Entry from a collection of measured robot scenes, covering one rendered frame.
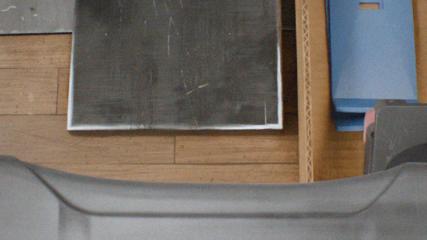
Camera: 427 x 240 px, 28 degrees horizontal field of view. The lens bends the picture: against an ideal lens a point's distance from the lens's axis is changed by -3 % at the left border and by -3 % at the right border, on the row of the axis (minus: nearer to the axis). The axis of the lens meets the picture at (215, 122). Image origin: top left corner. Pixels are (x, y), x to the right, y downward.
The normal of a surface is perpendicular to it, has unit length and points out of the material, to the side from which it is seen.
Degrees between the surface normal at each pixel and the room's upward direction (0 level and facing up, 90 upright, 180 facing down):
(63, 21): 0
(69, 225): 13
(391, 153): 34
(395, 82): 0
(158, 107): 0
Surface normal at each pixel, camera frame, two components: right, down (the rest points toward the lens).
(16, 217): 0.20, -0.26
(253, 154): -0.03, -0.25
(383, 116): -0.01, 0.33
